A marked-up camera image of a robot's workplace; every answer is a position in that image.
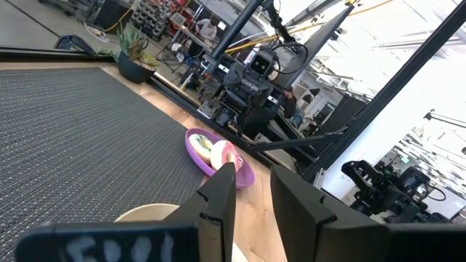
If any purple plate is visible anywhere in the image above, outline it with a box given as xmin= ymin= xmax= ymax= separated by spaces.
xmin=184 ymin=127 xmax=256 ymax=189

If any person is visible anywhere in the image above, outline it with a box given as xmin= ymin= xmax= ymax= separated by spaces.
xmin=194 ymin=17 xmax=219 ymax=43
xmin=283 ymin=86 xmax=305 ymax=128

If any pale yellow plate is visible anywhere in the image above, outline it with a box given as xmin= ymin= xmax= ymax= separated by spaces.
xmin=114 ymin=202 xmax=250 ymax=262

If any black frame clamp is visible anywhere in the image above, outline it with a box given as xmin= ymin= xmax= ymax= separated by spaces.
xmin=53 ymin=33 xmax=98 ymax=56

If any succulent in dark pot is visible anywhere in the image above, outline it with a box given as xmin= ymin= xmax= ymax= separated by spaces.
xmin=96 ymin=21 xmax=160 ymax=84

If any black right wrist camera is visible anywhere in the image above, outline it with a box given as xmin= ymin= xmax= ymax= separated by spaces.
xmin=248 ymin=49 xmax=280 ymax=79

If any black pole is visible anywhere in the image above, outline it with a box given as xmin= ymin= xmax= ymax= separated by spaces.
xmin=210 ymin=0 xmax=265 ymax=61

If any large green frosted donut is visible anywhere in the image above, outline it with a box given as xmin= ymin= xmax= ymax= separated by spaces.
xmin=188 ymin=133 xmax=215 ymax=164

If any storage shelf rack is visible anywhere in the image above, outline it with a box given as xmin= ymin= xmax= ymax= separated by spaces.
xmin=130 ymin=0 xmax=191 ymax=41

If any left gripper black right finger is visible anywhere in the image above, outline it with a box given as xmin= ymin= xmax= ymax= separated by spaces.
xmin=269 ymin=164 xmax=466 ymax=262

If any large pink frosted donut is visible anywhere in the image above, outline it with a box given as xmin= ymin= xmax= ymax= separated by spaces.
xmin=210 ymin=140 xmax=244 ymax=172

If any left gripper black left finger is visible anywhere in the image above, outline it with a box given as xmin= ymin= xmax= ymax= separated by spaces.
xmin=14 ymin=162 xmax=237 ymax=262

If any dark grey woven mat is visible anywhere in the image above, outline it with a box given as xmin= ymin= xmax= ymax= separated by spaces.
xmin=0 ymin=66 xmax=205 ymax=262

